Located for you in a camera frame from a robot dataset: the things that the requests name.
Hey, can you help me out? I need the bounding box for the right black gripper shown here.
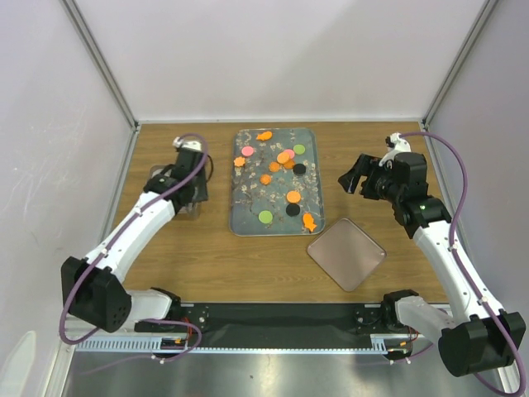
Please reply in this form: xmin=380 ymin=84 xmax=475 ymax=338
xmin=337 ymin=153 xmax=403 ymax=204

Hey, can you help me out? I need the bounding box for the clear box with paper cups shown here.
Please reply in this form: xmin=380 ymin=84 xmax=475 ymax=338
xmin=143 ymin=164 xmax=201 ymax=218

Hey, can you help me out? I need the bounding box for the orange round cookie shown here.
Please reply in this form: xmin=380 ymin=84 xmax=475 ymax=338
xmin=276 ymin=151 xmax=290 ymax=165
xmin=286 ymin=190 xmax=301 ymax=203

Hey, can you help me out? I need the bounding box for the small orange flower cookie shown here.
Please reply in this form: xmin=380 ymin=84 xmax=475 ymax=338
xmin=260 ymin=175 xmax=272 ymax=185

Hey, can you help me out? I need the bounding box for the brown translucent box lid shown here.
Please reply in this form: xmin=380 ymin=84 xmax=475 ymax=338
xmin=307 ymin=218 xmax=387 ymax=292

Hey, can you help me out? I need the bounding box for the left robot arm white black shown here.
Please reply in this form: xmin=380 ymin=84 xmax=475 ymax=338
xmin=60 ymin=141 xmax=208 ymax=337

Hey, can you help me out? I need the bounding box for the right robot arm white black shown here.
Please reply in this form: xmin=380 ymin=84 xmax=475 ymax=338
xmin=338 ymin=152 xmax=526 ymax=377

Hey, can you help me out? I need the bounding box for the orange fish cookie bottom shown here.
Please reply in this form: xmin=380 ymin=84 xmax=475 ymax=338
xmin=303 ymin=213 xmax=317 ymax=232

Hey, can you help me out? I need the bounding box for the orange fish cookie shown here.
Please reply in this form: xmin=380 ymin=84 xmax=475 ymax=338
xmin=303 ymin=213 xmax=317 ymax=232
xmin=256 ymin=131 xmax=273 ymax=141

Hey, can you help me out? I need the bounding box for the black round cookie top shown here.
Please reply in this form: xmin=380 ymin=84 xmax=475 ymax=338
xmin=293 ymin=164 xmax=307 ymax=175

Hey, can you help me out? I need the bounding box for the black round cookie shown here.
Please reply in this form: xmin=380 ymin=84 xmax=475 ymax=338
xmin=285 ymin=203 xmax=301 ymax=217
xmin=293 ymin=164 xmax=307 ymax=175

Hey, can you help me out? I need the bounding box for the pink round cookie left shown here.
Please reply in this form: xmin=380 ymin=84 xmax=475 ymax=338
xmin=241 ymin=146 xmax=255 ymax=157

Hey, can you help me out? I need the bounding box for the green round cookie top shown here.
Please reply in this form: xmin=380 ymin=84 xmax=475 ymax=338
xmin=293 ymin=144 xmax=306 ymax=155

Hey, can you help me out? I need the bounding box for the green round cookie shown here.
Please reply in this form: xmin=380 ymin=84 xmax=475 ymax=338
xmin=258 ymin=210 xmax=274 ymax=224
xmin=293 ymin=144 xmax=306 ymax=155

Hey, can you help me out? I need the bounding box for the black round cookie bottom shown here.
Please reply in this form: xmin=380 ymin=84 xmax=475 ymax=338
xmin=285 ymin=203 xmax=301 ymax=217

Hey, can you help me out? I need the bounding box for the pink round cookie hidden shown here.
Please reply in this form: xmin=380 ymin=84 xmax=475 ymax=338
xmin=284 ymin=149 xmax=295 ymax=159

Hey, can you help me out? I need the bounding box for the green round cookie bottom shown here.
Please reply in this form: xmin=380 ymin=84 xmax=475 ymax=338
xmin=258 ymin=210 xmax=274 ymax=224

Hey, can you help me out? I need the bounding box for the floral patterned metal tray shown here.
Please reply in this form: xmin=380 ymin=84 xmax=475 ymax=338
xmin=229 ymin=127 xmax=325 ymax=237

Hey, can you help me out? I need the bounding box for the orange round cookie stacked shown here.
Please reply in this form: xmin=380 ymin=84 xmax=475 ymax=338
xmin=276 ymin=151 xmax=290 ymax=165

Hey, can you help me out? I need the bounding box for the orange flower cookie centre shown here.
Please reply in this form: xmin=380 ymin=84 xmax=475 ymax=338
xmin=269 ymin=162 xmax=281 ymax=173

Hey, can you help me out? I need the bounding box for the orange fish cookie top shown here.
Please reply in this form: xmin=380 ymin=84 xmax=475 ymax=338
xmin=256 ymin=131 xmax=273 ymax=141

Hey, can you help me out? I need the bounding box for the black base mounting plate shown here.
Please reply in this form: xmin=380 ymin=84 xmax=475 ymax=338
xmin=134 ymin=302 xmax=431 ymax=351

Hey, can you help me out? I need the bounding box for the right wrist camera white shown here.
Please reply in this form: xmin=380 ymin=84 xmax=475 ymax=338
xmin=379 ymin=132 xmax=411 ymax=167

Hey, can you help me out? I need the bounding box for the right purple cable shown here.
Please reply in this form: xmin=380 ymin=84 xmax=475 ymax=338
xmin=388 ymin=132 xmax=524 ymax=394

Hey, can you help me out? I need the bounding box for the purple cable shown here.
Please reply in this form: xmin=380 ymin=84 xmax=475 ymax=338
xmin=388 ymin=132 xmax=524 ymax=394
xmin=60 ymin=132 xmax=207 ymax=365

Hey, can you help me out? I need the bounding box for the aluminium frame rail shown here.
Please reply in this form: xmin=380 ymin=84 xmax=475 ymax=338
xmin=57 ymin=302 xmax=508 ymax=356

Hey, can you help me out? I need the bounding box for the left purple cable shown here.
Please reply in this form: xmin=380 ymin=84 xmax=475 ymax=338
xmin=60 ymin=132 xmax=207 ymax=365

